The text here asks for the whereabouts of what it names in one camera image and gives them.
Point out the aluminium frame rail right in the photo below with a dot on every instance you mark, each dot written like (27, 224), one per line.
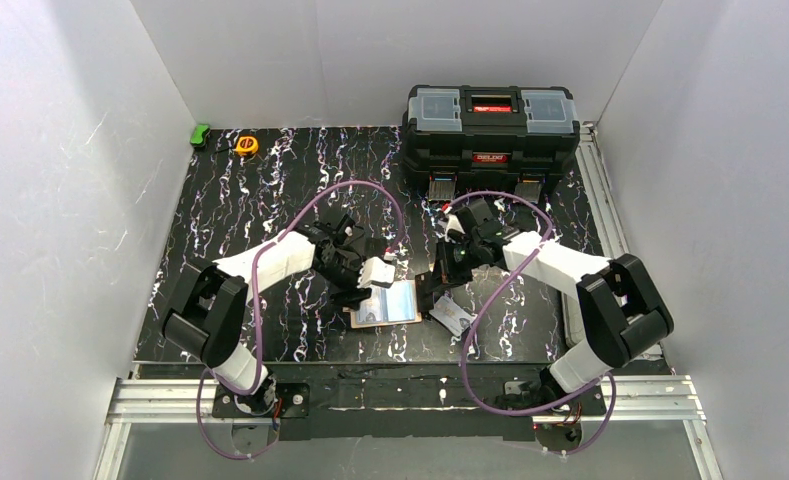
(592, 170)

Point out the beige card holder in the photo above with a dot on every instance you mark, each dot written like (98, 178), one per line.
(392, 306)

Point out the yellow tape measure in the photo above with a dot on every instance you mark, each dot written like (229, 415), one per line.
(246, 145)

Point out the silver toolbox latch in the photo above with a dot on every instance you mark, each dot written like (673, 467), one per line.
(441, 187)
(529, 189)

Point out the grey pad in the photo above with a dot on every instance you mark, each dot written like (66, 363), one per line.
(573, 323)

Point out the silver toolbox latch right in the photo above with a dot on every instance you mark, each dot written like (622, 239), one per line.
(529, 189)

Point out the white card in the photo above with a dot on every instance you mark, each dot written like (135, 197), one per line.
(450, 315)

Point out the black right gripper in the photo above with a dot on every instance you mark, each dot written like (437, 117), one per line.
(440, 275)

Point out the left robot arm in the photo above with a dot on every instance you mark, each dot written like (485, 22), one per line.
(205, 312)

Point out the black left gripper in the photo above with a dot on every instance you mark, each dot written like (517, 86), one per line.
(353, 287)

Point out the aluminium frame rail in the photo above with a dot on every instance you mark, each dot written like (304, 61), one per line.
(635, 398)
(592, 170)

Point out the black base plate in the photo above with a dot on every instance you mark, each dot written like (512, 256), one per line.
(340, 400)

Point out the black plastic toolbox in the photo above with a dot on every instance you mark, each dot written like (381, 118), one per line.
(489, 137)

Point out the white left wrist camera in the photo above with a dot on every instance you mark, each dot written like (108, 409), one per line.
(375, 271)

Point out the aluminium frame rail front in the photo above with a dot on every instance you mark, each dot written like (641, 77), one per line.
(635, 398)

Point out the silver toolbox latch left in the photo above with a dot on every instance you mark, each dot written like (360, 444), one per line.
(441, 187)

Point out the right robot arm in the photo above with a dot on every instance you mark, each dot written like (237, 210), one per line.
(623, 314)

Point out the green plastic object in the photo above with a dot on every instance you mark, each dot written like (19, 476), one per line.
(199, 136)

